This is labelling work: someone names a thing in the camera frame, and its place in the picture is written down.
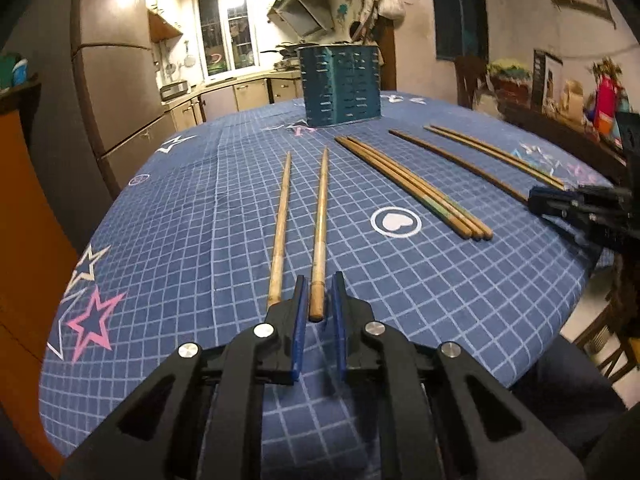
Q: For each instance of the black product box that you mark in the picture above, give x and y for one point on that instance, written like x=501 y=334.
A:
x=546 y=80

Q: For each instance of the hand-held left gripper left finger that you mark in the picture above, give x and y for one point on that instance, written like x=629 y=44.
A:
x=299 y=330

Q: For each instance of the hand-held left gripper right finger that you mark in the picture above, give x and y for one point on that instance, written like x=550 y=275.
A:
x=336 y=330

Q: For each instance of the barred kitchen window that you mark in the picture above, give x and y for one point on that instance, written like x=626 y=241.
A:
x=227 y=35

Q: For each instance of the silver refrigerator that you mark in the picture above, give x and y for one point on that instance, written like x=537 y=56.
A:
x=120 y=85

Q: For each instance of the perforated metal utensil holder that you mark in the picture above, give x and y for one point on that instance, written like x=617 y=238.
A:
x=342 y=85

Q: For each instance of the blue grid star tablecloth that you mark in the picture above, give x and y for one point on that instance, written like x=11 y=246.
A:
x=200 y=210

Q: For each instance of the light wooden chopstick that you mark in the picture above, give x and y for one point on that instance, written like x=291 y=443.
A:
x=280 y=230
x=320 y=230

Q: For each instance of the beige kitchen base cabinets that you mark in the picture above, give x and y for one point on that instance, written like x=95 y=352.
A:
x=240 y=95

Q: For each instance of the orange wooden door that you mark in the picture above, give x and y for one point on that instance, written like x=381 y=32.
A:
x=30 y=260

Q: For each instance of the dark wooden chopstick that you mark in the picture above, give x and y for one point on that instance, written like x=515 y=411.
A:
x=460 y=166

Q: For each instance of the steel range hood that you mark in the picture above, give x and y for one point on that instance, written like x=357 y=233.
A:
x=300 y=10

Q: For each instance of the dark framed window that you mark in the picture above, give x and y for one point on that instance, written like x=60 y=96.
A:
x=457 y=10

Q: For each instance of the wooden chair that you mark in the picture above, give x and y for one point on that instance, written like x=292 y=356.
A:
x=470 y=82

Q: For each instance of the dark wooden sideboard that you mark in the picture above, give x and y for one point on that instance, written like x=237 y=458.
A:
x=560 y=130

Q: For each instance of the wooden wall cabinet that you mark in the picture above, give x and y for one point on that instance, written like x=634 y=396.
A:
x=162 y=5

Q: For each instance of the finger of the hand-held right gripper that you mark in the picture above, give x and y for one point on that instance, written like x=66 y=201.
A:
x=555 y=202

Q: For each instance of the person's dark trouser leg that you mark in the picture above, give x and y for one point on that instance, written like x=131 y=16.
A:
x=565 y=395

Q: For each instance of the silver countertop oven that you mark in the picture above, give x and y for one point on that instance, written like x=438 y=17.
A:
x=174 y=90

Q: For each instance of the white hanging plastic bag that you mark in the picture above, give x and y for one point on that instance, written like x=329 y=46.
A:
x=391 y=2

